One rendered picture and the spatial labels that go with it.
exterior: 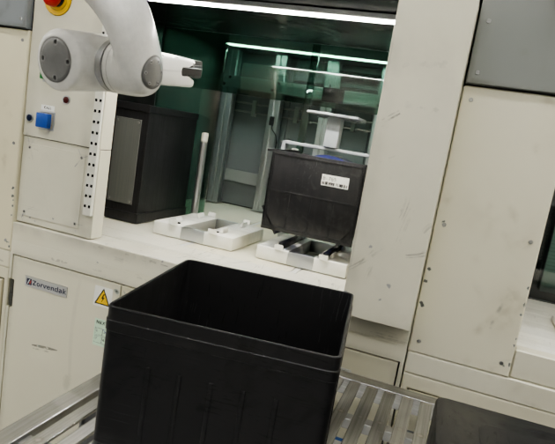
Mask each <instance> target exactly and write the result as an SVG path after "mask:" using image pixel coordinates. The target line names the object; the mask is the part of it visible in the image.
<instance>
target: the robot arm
mask: <svg viewBox="0 0 555 444"><path fill-rule="evenodd" d="M85 1H86V2H87V3H88V4H89V5H90V7H91V8H92V9H93V11H94V12H95V14H96V15H97V16H98V18H99V19H100V22H101V23H102V25H103V26H104V28H105V30H106V32H107V34H103V33H89V32H83V31H76V30H69V29H62V28H56V29H52V30H50V31H49V32H47V33H46V34H45V35H44V36H43V38H42V39H41V43H40V46H39V49H38V65H39V69H40V72H41V75H42V77H43V78H44V80H45V81H46V83H47V84H48V85H49V86H51V87H52V88H53V89H55V90H57V91H62V92H110V93H120V94H124V95H128V96H134V97H145V96H149V95H152V94H154V93H155V92H156V91H157V90H158V89H159V87H160V86H161V85H168V86H181V87H192V86H193V84H194V81H193V80H192V78H200V77H201V76H202V70H203V68H202V65H203V62H202V61H197V60H191V59H188V58H185V57H181V56H177V55H171V54H168V53H163V52H161V50H160V45H159V37H158V34H157V30H156V26H155V23H154V20H153V16H152V12H151V9H150V7H149V4H148V3H147V1H146V0H85Z"/></svg>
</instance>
